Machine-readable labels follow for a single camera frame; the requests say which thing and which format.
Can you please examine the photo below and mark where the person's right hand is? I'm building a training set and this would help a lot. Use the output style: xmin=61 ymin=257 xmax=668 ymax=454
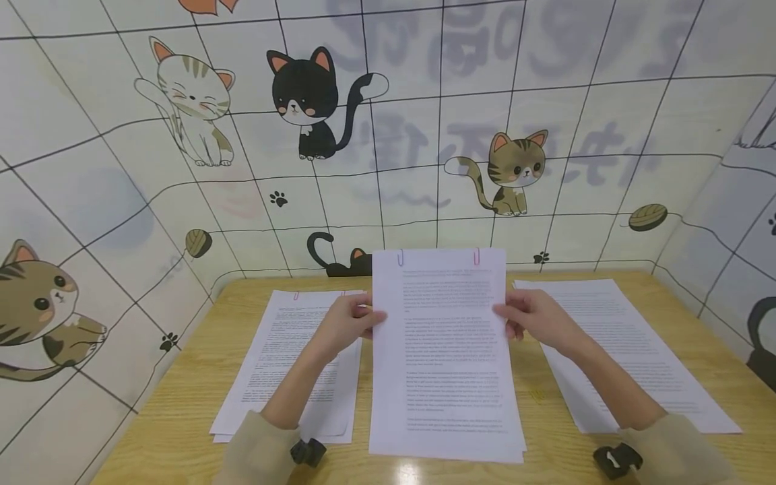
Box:
xmin=492 ymin=289 xmax=587 ymax=359

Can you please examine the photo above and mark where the person's left hand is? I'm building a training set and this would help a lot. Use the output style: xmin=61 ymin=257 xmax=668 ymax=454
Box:
xmin=321 ymin=294 xmax=388 ymax=363

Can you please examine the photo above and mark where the person's left forearm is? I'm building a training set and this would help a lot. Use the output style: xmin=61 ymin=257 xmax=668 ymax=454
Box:
xmin=213 ymin=342 xmax=356 ymax=485

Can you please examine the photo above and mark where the black wrist band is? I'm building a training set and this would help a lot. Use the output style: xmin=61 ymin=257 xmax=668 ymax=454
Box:
xmin=593 ymin=443 xmax=643 ymax=480
xmin=290 ymin=438 xmax=328 ymax=469

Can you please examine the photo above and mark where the printed white paper stack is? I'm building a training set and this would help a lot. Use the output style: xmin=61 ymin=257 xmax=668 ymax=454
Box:
xmin=513 ymin=278 xmax=744 ymax=436
xmin=209 ymin=290 xmax=365 ymax=445
xmin=368 ymin=247 xmax=527 ymax=465

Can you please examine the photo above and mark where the person's right forearm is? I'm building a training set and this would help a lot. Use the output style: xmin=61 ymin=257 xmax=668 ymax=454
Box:
xmin=554 ymin=335 xmax=750 ymax=485

